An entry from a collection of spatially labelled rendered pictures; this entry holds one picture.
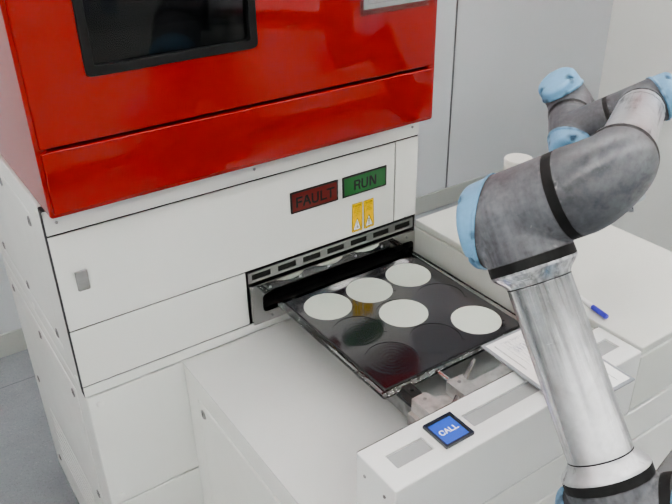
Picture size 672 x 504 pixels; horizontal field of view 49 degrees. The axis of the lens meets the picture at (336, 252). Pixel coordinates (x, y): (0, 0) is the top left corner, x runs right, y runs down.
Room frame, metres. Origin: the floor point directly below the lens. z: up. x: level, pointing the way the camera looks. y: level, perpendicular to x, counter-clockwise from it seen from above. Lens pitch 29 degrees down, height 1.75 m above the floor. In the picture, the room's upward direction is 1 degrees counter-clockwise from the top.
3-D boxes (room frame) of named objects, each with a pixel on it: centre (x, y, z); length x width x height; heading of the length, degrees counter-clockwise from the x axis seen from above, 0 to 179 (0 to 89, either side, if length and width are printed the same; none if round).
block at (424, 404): (0.96, -0.16, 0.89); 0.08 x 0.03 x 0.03; 34
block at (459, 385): (1.00, -0.23, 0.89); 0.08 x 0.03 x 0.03; 34
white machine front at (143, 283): (1.33, 0.15, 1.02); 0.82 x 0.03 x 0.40; 124
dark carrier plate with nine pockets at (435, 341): (1.25, -0.13, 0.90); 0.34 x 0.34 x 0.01; 34
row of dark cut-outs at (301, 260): (1.43, 0.00, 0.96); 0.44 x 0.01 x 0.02; 124
